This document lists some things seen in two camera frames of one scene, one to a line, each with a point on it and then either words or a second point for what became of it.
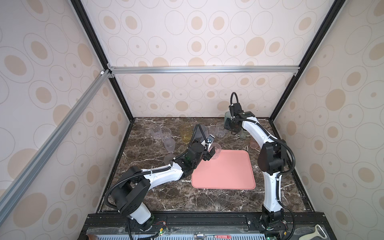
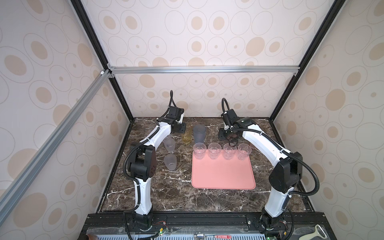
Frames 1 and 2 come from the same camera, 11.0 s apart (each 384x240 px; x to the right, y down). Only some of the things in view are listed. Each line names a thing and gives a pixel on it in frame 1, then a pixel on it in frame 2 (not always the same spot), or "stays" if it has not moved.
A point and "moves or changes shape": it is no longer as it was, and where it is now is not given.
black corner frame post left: [90, 31] stays
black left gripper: [207, 155] to [182, 130]
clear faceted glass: [220, 129] moves or changes shape
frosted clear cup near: [170, 144] stays
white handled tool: [319, 232] stays
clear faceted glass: [217, 148] moves or changes shape
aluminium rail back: [152, 70] stays
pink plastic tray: [232, 170] stays
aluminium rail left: [16, 186] stays
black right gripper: [227, 125] to [220, 136]
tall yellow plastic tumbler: [186, 132] stays
